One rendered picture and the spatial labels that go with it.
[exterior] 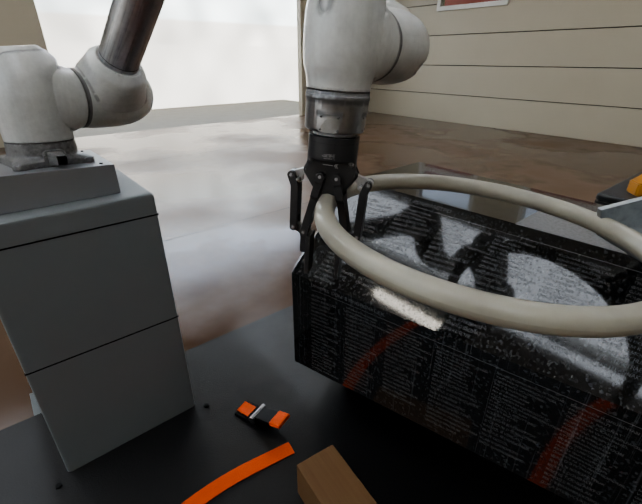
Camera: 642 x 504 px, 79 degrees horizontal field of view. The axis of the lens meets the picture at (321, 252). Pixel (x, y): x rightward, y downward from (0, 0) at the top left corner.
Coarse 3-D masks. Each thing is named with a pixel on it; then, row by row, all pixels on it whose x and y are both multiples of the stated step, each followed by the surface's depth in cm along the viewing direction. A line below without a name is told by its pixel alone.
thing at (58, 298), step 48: (144, 192) 106; (0, 240) 87; (48, 240) 93; (96, 240) 100; (144, 240) 108; (0, 288) 90; (48, 288) 96; (96, 288) 104; (144, 288) 112; (48, 336) 100; (96, 336) 108; (144, 336) 118; (48, 384) 104; (96, 384) 113; (144, 384) 123; (96, 432) 118; (144, 432) 130
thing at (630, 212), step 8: (632, 200) 62; (640, 200) 62; (600, 208) 63; (608, 208) 62; (616, 208) 62; (624, 208) 62; (632, 208) 62; (640, 208) 62; (600, 216) 63; (608, 216) 63; (616, 216) 63; (624, 216) 63; (632, 216) 63; (640, 216) 63; (624, 224) 63; (632, 224) 63; (640, 224) 63; (640, 232) 61; (608, 240) 62; (632, 256) 58
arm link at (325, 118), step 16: (320, 96) 52; (336, 96) 51; (352, 96) 52; (368, 96) 54; (320, 112) 53; (336, 112) 52; (352, 112) 53; (320, 128) 54; (336, 128) 53; (352, 128) 54
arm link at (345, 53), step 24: (312, 0) 48; (336, 0) 46; (360, 0) 46; (384, 0) 49; (312, 24) 49; (336, 24) 47; (360, 24) 47; (384, 24) 50; (312, 48) 50; (336, 48) 48; (360, 48) 48; (384, 48) 51; (312, 72) 51; (336, 72) 50; (360, 72) 50; (384, 72) 57
